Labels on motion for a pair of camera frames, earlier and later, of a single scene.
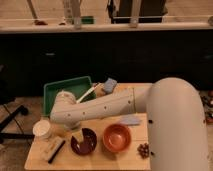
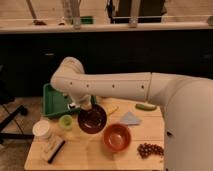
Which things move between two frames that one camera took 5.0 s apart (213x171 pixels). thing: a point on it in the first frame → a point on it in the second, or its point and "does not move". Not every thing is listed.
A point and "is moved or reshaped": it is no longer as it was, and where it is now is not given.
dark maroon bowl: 87,144 is moved or reshaped
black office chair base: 5,98 does not move
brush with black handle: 55,151 does not move
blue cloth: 130,119 does not move
